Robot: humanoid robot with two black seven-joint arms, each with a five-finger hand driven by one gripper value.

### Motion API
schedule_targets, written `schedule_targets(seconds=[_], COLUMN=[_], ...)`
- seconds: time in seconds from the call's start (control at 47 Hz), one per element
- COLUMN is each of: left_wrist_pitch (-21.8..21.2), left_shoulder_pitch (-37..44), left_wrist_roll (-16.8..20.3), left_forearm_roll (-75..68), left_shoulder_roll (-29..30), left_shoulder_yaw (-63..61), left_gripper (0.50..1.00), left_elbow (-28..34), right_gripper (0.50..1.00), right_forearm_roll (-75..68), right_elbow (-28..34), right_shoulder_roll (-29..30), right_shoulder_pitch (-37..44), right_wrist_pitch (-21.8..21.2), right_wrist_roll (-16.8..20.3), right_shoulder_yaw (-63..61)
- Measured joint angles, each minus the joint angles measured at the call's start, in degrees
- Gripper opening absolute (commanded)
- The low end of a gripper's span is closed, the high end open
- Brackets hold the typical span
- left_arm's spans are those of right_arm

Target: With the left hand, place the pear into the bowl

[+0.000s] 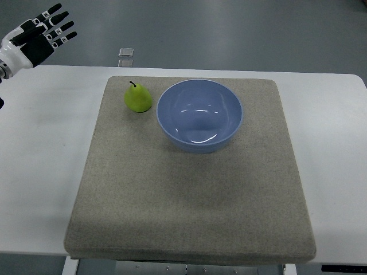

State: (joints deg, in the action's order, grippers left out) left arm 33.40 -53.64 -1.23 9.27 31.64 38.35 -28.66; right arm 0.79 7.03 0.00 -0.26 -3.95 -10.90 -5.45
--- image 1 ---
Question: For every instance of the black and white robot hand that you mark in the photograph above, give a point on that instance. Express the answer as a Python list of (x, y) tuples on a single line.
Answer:
[(36, 39)]

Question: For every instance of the green pear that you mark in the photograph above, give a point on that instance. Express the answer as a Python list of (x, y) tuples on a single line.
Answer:
[(137, 98)]

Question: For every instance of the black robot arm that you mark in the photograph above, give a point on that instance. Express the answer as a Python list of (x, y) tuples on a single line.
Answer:
[(6, 72)]

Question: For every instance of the blue bowl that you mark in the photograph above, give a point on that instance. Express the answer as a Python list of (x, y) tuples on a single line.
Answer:
[(199, 116)]

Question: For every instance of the lower metal floor plate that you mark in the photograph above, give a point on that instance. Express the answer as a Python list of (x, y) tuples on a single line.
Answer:
[(126, 63)]

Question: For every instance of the metal floor plate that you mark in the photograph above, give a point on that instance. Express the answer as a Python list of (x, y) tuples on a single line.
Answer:
[(126, 63), (126, 52)]

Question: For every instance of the upper metal floor plate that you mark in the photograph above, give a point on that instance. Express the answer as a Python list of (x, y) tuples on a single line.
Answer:
[(126, 52)]

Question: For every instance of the beige fabric mat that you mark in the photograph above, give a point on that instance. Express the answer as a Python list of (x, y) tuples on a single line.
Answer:
[(143, 199)]

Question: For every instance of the metal table frame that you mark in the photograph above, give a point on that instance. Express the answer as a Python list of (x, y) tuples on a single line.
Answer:
[(124, 267)]

